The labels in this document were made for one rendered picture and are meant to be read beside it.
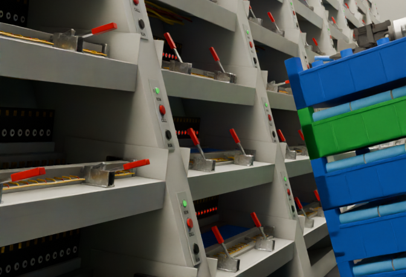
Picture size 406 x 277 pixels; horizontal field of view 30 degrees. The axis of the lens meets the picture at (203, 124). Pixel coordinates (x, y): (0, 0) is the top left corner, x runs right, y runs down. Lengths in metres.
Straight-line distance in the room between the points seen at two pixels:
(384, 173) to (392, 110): 0.09
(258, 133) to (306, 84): 0.74
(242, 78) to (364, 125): 0.82
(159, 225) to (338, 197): 0.29
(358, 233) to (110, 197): 0.37
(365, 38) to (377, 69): 1.32
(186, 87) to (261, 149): 0.49
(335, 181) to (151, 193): 0.28
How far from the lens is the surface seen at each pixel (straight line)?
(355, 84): 1.14
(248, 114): 1.90
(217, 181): 1.47
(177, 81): 1.41
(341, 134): 1.15
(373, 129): 1.13
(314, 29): 3.32
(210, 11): 1.75
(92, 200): 1.00
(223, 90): 1.66
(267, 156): 1.89
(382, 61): 1.12
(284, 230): 1.89
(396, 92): 1.12
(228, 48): 1.93
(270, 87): 2.14
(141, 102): 1.24
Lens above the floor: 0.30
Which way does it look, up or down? 6 degrees up
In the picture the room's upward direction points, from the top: 14 degrees counter-clockwise
